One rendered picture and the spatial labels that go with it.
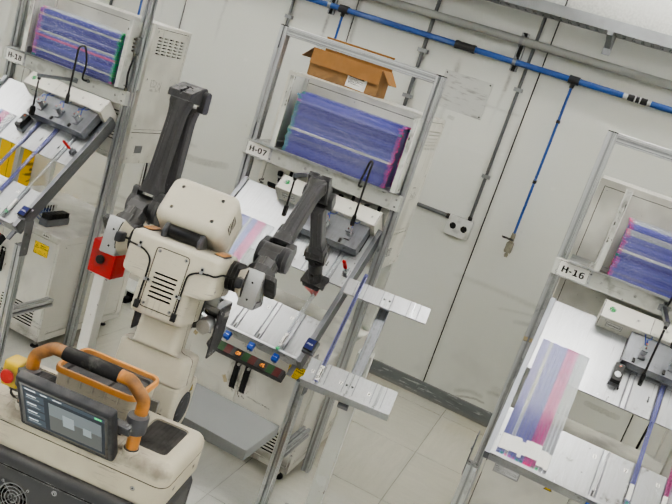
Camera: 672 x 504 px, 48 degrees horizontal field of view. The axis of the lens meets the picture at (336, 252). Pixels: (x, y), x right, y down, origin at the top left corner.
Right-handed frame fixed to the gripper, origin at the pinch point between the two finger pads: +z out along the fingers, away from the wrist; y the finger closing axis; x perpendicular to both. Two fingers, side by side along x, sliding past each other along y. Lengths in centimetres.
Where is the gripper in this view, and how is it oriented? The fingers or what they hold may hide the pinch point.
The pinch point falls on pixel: (314, 293)
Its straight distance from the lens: 304.0
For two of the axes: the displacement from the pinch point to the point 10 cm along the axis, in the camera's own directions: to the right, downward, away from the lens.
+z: -0.5, 6.6, 7.5
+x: -4.7, 6.5, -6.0
